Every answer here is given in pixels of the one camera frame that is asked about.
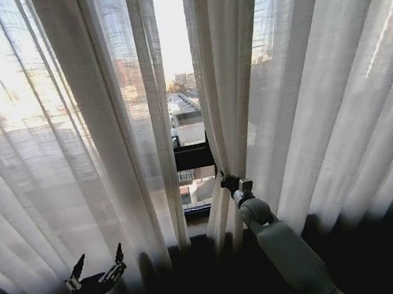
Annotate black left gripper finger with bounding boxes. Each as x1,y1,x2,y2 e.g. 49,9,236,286
60,252,92,293
92,241,130,286

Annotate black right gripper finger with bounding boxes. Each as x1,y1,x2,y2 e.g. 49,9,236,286
213,164,228,187

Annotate white sheer curtain panel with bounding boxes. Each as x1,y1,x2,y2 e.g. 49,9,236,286
167,0,393,261
0,0,202,294

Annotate grey rooftop buildings outside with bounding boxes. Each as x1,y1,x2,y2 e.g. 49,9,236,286
161,69,218,208

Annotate black window frame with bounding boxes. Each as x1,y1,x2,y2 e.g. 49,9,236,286
170,129,231,240

